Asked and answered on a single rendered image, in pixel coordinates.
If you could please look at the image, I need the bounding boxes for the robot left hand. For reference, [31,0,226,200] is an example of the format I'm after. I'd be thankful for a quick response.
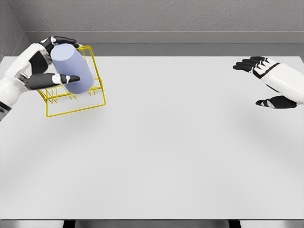
[0,36,81,106]

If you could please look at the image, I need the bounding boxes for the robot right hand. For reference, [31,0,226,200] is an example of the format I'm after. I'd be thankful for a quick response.
[232,56,304,109]

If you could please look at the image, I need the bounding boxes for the lavender blue cup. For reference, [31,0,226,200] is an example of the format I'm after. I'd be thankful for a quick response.
[50,43,95,95]

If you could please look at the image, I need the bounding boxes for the yellow wire cup holder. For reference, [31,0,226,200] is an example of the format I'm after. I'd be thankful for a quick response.
[37,45,106,118]

